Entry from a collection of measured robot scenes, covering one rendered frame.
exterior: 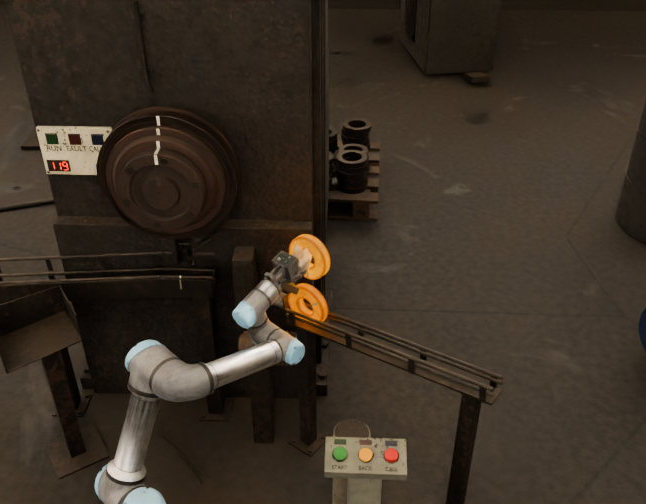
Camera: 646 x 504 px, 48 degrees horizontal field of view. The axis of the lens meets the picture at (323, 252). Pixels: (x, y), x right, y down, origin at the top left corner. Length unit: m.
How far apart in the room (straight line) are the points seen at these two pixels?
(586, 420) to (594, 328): 0.63
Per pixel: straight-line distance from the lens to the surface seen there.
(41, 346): 2.72
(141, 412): 2.16
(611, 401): 3.41
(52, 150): 2.73
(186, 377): 2.01
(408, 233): 4.25
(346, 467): 2.19
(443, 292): 3.81
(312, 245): 2.37
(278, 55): 2.42
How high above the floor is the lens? 2.28
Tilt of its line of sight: 34 degrees down
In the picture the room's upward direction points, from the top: straight up
